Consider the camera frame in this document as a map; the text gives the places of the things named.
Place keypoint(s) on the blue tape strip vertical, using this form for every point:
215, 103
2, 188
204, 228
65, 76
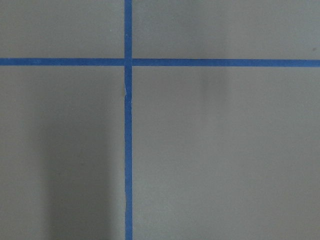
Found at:
128, 150

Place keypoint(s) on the blue tape strip horizontal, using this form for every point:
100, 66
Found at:
161, 62

